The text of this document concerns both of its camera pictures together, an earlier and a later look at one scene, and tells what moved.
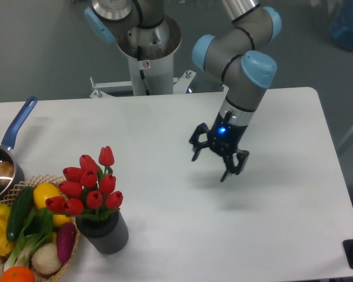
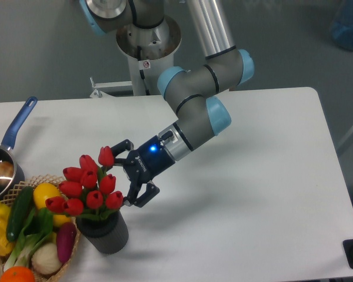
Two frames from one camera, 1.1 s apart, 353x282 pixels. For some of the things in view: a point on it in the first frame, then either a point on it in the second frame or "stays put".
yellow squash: (44, 190) stays put
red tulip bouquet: (87, 192) stays put
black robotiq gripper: (224, 137) to (140, 167)
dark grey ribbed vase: (107, 236) stays put
